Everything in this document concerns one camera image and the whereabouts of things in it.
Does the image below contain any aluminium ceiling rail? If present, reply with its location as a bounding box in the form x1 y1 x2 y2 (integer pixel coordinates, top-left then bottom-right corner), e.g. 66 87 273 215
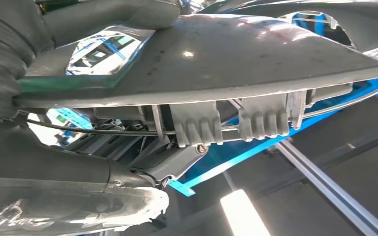
272 138 378 236

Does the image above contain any blue metal shelf rack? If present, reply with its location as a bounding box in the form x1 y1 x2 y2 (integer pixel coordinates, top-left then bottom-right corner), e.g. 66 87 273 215
47 13 378 198

